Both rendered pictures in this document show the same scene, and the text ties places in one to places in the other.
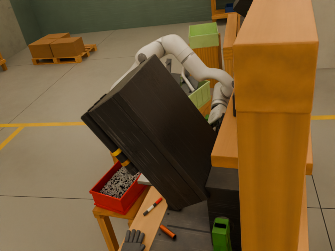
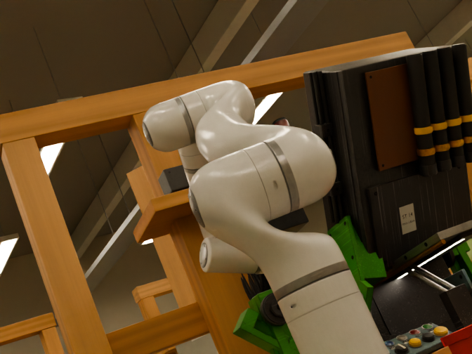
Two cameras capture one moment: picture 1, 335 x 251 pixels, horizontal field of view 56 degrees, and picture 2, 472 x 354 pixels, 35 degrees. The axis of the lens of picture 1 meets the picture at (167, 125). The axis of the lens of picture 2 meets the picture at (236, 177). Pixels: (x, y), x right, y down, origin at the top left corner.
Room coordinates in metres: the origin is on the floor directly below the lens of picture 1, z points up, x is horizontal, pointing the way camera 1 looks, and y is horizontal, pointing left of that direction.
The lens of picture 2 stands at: (2.79, 0.91, 0.93)
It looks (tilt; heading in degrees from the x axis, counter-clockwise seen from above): 17 degrees up; 219
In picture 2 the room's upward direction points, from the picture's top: 24 degrees counter-clockwise
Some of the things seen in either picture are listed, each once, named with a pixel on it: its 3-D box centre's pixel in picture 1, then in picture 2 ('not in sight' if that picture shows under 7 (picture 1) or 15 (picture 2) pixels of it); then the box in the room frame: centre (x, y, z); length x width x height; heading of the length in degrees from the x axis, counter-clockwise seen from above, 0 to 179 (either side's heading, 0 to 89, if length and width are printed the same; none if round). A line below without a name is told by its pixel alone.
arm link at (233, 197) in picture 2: not in sight; (262, 222); (1.93, 0.21, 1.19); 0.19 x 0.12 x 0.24; 140
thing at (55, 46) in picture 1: (63, 48); not in sight; (7.13, 2.00, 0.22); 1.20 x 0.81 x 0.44; 69
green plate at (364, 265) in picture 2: not in sight; (357, 259); (1.23, -0.13, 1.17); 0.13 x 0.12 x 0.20; 156
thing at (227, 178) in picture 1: (236, 193); (392, 296); (0.98, -0.24, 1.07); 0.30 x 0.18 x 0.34; 156
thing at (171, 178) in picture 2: not in sight; (188, 178); (1.31, -0.47, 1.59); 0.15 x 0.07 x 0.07; 156
